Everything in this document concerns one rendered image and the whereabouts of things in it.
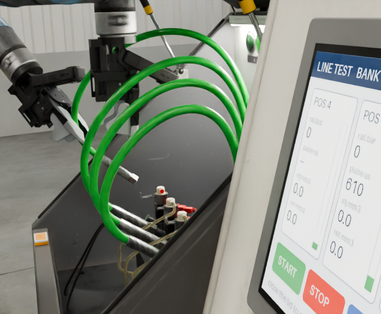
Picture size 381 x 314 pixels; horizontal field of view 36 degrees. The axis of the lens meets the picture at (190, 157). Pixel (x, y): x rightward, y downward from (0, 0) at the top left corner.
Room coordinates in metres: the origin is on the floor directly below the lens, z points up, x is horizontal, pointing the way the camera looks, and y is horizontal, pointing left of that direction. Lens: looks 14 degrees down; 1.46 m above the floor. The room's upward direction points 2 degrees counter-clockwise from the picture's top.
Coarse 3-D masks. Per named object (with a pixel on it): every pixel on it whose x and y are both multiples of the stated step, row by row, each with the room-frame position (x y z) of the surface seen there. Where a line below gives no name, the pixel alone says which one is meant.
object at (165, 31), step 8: (144, 32) 1.19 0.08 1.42; (152, 32) 1.18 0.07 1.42; (160, 32) 1.18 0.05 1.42; (168, 32) 1.18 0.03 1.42; (176, 32) 1.18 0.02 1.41; (184, 32) 1.18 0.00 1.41; (192, 32) 1.17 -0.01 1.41; (200, 40) 1.18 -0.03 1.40; (208, 40) 1.17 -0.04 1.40; (216, 48) 1.17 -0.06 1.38; (224, 56) 1.17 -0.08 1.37; (232, 64) 1.16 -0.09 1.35; (88, 72) 1.20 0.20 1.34; (232, 72) 1.17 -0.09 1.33; (88, 80) 1.20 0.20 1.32; (240, 80) 1.16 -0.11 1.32; (80, 88) 1.20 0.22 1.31; (240, 88) 1.16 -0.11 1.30; (80, 96) 1.21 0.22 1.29; (248, 96) 1.16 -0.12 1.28; (72, 104) 1.21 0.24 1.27; (72, 112) 1.20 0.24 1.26; (80, 144) 1.21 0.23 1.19
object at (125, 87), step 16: (160, 64) 1.03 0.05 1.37; (176, 64) 1.04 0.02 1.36; (208, 64) 1.05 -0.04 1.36; (128, 80) 1.01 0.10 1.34; (224, 80) 1.06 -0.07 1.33; (112, 96) 1.01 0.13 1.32; (240, 96) 1.07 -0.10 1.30; (240, 112) 1.07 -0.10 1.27; (96, 128) 0.99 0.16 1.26; (80, 160) 0.99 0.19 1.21; (112, 208) 1.00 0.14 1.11; (144, 224) 1.01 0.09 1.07
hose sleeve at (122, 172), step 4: (104, 156) 1.20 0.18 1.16; (104, 160) 1.20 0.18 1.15; (108, 160) 1.20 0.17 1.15; (104, 164) 1.20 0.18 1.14; (108, 164) 1.19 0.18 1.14; (120, 168) 1.19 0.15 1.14; (124, 168) 1.20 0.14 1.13; (120, 172) 1.19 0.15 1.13; (124, 172) 1.19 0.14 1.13; (128, 172) 1.20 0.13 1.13; (124, 176) 1.19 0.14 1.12; (128, 176) 1.19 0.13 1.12
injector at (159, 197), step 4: (156, 192) 1.12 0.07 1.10; (156, 196) 1.10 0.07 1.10; (160, 196) 1.10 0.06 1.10; (164, 196) 1.10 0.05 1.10; (156, 200) 1.10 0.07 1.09; (160, 200) 1.10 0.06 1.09; (164, 200) 1.10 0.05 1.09; (160, 204) 1.10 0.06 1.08; (156, 212) 1.10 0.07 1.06; (160, 212) 1.10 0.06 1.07; (148, 216) 1.10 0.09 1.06; (156, 216) 1.10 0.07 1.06; (160, 216) 1.10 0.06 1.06; (148, 220) 1.10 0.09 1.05; (152, 220) 1.10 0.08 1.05; (156, 224) 1.10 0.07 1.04; (160, 224) 1.10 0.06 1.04; (160, 228) 1.10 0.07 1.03; (164, 228) 1.10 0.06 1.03
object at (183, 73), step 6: (144, 0) 1.43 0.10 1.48; (144, 6) 1.43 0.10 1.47; (150, 6) 1.43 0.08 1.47; (150, 12) 1.43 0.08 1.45; (156, 24) 1.44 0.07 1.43; (162, 36) 1.44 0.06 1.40; (168, 48) 1.44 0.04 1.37; (180, 72) 1.44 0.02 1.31; (186, 72) 1.45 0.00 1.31; (180, 78) 1.44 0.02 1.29
